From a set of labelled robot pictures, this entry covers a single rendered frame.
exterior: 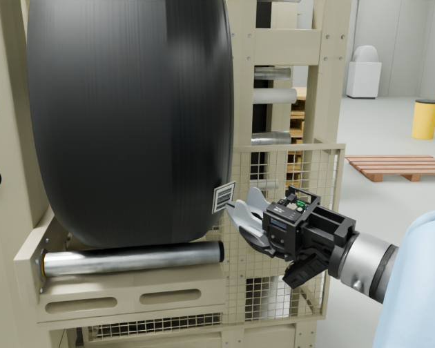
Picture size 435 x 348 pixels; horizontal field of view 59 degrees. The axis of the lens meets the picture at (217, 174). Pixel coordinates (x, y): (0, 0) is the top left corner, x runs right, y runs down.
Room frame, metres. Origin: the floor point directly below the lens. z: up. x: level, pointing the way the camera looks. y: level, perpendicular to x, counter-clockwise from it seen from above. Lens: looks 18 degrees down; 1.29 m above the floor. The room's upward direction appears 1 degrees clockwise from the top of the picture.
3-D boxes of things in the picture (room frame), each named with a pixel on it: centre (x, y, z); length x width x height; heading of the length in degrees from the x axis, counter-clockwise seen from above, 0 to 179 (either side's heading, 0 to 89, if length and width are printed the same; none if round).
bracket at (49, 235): (0.77, 0.36, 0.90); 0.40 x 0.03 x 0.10; 10
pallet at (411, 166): (4.11, -2.05, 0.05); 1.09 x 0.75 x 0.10; 90
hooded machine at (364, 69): (11.18, -4.13, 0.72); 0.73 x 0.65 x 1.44; 92
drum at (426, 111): (5.92, -3.23, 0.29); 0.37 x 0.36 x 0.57; 1
